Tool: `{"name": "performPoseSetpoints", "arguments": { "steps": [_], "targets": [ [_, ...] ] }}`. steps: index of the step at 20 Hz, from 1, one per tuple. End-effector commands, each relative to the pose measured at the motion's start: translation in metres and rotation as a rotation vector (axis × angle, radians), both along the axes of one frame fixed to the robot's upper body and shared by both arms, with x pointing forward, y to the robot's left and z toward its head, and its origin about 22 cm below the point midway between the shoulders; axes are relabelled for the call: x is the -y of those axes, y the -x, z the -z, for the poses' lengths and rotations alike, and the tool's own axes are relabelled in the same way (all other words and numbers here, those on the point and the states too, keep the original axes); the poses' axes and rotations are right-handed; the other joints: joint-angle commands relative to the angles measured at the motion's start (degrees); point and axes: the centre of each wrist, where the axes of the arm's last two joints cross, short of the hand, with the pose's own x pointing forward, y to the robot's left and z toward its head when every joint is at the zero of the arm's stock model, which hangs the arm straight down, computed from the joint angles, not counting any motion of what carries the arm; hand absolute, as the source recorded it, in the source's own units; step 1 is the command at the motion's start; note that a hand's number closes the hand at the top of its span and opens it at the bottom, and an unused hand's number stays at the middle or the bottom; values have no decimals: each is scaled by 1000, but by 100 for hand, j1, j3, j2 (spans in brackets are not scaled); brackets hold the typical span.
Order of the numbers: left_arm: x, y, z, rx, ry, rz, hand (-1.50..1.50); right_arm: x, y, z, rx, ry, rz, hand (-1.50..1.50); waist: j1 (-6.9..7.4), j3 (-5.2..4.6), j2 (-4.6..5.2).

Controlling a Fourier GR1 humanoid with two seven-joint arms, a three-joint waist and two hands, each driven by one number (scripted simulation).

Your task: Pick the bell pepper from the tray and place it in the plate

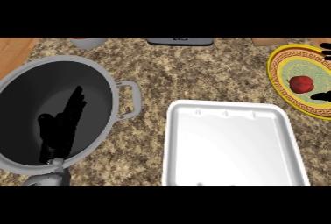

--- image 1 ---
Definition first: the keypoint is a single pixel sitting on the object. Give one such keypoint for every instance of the dark grey appliance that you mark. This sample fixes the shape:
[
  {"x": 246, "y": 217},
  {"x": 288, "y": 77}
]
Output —
[{"x": 180, "y": 41}]

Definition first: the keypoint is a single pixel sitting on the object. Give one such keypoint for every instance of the red bell pepper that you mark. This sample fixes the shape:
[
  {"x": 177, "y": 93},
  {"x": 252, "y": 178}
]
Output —
[{"x": 301, "y": 84}]

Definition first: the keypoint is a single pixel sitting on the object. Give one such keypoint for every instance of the grey round container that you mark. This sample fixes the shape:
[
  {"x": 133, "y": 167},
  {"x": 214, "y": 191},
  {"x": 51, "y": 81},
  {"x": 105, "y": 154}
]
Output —
[{"x": 87, "y": 42}]

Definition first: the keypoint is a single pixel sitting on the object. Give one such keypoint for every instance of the brown wooden block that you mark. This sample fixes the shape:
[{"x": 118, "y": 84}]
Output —
[{"x": 269, "y": 41}]

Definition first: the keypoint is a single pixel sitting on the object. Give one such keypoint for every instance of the yellow patterned plate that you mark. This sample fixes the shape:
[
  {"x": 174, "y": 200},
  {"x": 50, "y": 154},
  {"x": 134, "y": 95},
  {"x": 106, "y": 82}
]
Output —
[{"x": 301, "y": 78}]

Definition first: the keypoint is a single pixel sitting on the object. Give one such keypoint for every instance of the large grey cooking pot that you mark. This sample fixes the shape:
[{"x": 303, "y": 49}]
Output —
[{"x": 57, "y": 113}]

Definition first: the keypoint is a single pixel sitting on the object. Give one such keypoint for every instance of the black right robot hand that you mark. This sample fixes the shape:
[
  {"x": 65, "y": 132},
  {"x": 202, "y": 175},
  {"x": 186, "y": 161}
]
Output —
[{"x": 325, "y": 95}]

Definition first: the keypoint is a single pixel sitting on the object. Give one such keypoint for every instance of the pale wooden board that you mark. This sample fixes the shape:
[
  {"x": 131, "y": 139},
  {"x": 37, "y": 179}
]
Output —
[{"x": 11, "y": 54}]

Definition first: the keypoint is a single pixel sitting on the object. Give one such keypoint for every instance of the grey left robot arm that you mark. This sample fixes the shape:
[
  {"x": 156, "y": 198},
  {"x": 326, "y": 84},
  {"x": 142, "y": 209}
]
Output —
[{"x": 47, "y": 176}]

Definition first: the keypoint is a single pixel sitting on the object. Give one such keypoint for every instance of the white plastic tray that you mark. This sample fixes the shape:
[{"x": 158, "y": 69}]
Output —
[{"x": 235, "y": 145}]

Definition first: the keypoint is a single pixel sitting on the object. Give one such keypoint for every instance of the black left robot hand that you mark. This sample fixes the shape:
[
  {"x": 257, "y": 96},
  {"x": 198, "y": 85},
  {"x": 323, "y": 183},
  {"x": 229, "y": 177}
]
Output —
[{"x": 63, "y": 128}]

